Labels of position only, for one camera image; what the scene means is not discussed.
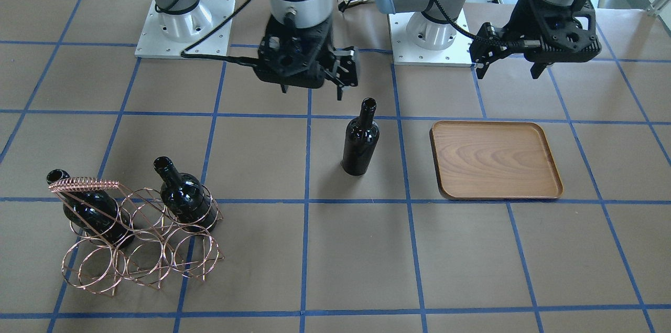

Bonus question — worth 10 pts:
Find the copper wire wine rack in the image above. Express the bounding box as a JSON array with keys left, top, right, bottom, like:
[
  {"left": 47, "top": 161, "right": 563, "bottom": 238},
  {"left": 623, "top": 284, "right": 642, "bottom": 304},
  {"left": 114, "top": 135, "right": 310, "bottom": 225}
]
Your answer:
[{"left": 48, "top": 176, "right": 224, "bottom": 297}]

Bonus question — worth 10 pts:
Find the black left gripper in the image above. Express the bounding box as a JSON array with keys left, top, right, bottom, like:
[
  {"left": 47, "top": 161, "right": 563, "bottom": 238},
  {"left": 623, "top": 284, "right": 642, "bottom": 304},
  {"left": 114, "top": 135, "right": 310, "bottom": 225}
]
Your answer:
[{"left": 469, "top": 0, "right": 601, "bottom": 80}]

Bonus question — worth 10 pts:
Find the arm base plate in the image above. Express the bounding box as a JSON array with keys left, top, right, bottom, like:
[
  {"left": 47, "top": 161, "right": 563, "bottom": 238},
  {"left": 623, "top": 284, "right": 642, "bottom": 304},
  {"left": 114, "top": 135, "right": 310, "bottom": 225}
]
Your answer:
[
  {"left": 387, "top": 12, "right": 472, "bottom": 67},
  {"left": 134, "top": 0, "right": 236, "bottom": 60}
]

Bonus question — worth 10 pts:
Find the wooden tray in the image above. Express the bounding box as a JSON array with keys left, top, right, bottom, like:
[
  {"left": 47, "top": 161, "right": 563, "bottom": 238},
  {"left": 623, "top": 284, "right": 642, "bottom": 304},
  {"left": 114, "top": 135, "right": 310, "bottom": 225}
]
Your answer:
[{"left": 430, "top": 120, "right": 564, "bottom": 200}]

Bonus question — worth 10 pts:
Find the dark wine bottle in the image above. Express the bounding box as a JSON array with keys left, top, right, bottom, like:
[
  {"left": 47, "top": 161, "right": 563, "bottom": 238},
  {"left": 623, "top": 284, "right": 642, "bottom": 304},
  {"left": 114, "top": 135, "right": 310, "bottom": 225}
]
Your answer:
[
  {"left": 62, "top": 190, "right": 134, "bottom": 249},
  {"left": 153, "top": 156, "right": 217, "bottom": 233},
  {"left": 341, "top": 98, "right": 380, "bottom": 176}
]

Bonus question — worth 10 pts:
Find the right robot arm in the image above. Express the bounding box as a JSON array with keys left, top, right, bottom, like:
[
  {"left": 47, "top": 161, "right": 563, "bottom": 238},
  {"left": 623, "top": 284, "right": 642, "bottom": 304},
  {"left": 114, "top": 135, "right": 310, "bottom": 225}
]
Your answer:
[{"left": 135, "top": 0, "right": 360, "bottom": 100}]

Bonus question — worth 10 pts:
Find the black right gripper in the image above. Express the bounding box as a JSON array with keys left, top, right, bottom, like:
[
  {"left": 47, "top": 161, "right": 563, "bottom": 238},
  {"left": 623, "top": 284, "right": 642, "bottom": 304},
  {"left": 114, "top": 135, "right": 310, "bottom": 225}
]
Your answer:
[{"left": 254, "top": 18, "right": 360, "bottom": 101}]

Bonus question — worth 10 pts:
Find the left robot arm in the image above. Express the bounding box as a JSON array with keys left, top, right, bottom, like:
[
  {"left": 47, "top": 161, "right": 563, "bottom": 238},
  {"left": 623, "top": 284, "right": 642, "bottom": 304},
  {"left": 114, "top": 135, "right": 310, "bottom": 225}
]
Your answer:
[{"left": 375, "top": 0, "right": 602, "bottom": 78}]

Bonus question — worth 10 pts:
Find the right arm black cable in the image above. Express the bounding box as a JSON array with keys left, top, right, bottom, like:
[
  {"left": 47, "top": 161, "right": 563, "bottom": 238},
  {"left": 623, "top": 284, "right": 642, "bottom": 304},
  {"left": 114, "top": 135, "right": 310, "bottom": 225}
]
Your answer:
[{"left": 181, "top": 0, "right": 265, "bottom": 67}]

